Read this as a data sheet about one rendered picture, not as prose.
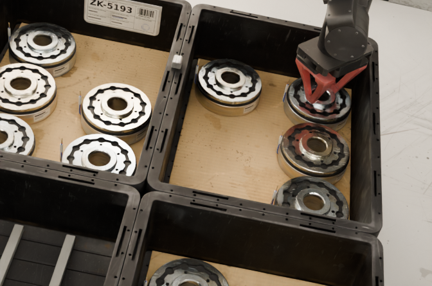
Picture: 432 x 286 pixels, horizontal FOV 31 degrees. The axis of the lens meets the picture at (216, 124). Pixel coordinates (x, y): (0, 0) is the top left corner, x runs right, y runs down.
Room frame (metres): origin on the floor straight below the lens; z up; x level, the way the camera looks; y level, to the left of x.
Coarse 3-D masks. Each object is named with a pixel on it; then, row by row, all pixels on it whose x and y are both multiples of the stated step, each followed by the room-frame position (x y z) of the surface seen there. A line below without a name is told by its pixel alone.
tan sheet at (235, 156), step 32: (192, 96) 0.91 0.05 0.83; (192, 128) 0.84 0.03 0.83; (224, 128) 0.86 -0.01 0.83; (256, 128) 0.87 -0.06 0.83; (288, 128) 0.88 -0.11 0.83; (192, 160) 0.78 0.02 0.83; (224, 160) 0.79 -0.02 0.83; (256, 160) 0.80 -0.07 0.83; (224, 192) 0.73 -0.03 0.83; (256, 192) 0.74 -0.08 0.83
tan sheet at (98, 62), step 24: (24, 24) 1.00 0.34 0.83; (96, 48) 0.98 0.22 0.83; (120, 48) 0.99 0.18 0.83; (144, 48) 1.00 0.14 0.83; (72, 72) 0.91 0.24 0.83; (96, 72) 0.92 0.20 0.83; (120, 72) 0.93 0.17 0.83; (144, 72) 0.94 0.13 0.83; (72, 96) 0.86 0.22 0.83; (48, 120) 0.80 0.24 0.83; (72, 120) 0.81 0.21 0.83; (48, 144) 0.75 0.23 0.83
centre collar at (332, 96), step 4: (316, 84) 0.96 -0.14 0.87; (312, 88) 0.95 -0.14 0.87; (328, 88) 0.95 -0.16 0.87; (312, 92) 0.94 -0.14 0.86; (328, 92) 0.94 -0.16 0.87; (332, 92) 0.95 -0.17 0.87; (328, 96) 0.94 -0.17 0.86; (332, 96) 0.94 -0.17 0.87; (328, 100) 0.92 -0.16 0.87; (332, 100) 0.93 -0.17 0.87; (312, 104) 0.91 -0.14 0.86; (316, 104) 0.91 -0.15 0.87; (320, 104) 0.91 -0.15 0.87; (324, 104) 0.91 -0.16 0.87; (328, 104) 0.92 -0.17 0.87; (332, 104) 0.92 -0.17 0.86
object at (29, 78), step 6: (6, 78) 0.83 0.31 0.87; (12, 78) 0.83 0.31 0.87; (18, 78) 0.84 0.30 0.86; (24, 78) 0.84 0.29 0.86; (30, 78) 0.84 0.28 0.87; (6, 84) 0.81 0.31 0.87; (36, 84) 0.83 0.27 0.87; (6, 90) 0.80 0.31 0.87; (12, 90) 0.80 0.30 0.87; (18, 90) 0.81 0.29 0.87; (24, 90) 0.81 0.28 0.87; (30, 90) 0.81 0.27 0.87; (36, 90) 0.82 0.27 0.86; (18, 96) 0.80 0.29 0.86
